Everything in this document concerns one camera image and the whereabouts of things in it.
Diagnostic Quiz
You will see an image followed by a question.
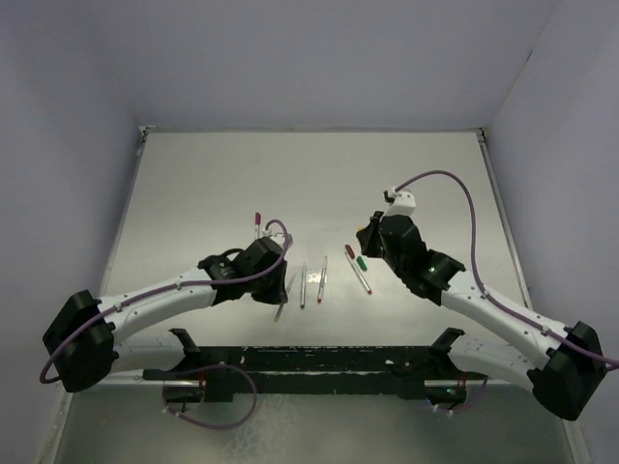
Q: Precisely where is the white pen yellow end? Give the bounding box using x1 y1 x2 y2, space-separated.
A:
274 273 296 323

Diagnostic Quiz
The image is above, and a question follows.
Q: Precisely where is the white pen green end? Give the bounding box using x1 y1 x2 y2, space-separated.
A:
300 262 308 309

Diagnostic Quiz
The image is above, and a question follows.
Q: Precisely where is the green pen cap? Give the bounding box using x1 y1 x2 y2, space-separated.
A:
356 256 368 272

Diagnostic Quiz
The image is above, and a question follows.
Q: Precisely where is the brown pen cap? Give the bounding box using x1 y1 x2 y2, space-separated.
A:
344 245 355 259

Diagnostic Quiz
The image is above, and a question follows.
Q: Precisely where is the white pen brown tip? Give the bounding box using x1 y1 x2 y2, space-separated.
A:
344 253 372 295

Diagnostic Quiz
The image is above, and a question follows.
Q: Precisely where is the white pen red end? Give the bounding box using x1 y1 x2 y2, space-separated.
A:
316 255 328 305

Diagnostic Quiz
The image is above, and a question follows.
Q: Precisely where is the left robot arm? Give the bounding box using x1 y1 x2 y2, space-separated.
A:
40 236 291 392

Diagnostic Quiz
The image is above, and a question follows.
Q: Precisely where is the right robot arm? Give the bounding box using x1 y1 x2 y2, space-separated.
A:
356 212 608 421

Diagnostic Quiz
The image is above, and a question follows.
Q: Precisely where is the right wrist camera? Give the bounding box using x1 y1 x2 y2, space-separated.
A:
383 188 416 217

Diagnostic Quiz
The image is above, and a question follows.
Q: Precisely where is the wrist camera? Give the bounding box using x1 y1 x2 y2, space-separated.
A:
262 229 291 247
383 188 416 217

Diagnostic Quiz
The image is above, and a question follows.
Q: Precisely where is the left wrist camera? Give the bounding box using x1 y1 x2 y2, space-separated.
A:
262 229 291 247

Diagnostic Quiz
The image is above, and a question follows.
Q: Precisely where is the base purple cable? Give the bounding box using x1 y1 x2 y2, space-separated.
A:
162 362 259 430

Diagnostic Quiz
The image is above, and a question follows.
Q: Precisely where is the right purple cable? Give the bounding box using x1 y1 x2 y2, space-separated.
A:
394 169 619 366

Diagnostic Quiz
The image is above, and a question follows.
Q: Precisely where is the black base frame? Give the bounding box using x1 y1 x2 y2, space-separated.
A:
143 329 469 407

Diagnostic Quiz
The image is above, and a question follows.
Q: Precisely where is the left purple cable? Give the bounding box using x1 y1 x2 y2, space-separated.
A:
39 219 294 386

